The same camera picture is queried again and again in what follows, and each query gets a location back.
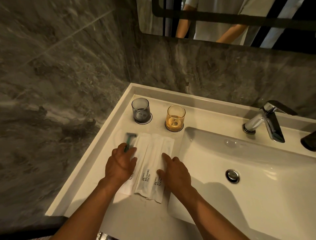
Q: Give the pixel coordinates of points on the person's left hand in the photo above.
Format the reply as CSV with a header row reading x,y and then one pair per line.
x,y
118,167

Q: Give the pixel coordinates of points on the person's right hand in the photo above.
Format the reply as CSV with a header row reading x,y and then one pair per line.
x,y
177,176

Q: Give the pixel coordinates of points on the person's right thumb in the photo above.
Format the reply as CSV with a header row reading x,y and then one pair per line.
x,y
162,172

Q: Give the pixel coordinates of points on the person's left thumb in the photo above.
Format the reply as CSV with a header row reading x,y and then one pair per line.
x,y
133,164

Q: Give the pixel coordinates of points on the green disposable razor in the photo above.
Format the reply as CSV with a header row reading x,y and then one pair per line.
x,y
129,139

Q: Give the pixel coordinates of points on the white toothbrush packet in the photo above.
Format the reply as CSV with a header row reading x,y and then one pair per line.
x,y
165,145
142,145
148,170

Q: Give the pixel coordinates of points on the person's left forearm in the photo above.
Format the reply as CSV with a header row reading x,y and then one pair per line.
x,y
91,210

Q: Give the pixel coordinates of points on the person's right forearm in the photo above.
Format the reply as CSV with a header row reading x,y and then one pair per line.
x,y
209,215

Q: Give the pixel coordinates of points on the black scalloped coaster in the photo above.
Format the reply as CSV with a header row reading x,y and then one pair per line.
x,y
149,120
181,129

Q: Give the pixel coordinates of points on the grey transparent cup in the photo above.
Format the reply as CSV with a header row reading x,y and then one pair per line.
x,y
140,108

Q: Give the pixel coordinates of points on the amber transparent cup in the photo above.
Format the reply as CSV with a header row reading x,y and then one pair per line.
x,y
176,117

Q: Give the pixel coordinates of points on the chrome drain plug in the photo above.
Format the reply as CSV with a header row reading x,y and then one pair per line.
x,y
232,176

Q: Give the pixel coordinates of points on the white ceramic washbasin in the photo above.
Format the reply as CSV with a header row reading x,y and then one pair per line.
x,y
259,197

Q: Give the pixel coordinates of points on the chrome faucet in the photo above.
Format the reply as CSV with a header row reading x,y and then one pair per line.
x,y
270,121

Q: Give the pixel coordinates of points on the black rounded object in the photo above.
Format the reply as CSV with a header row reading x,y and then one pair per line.
x,y
309,141

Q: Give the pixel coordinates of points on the wall mirror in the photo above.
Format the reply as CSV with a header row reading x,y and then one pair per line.
x,y
222,24

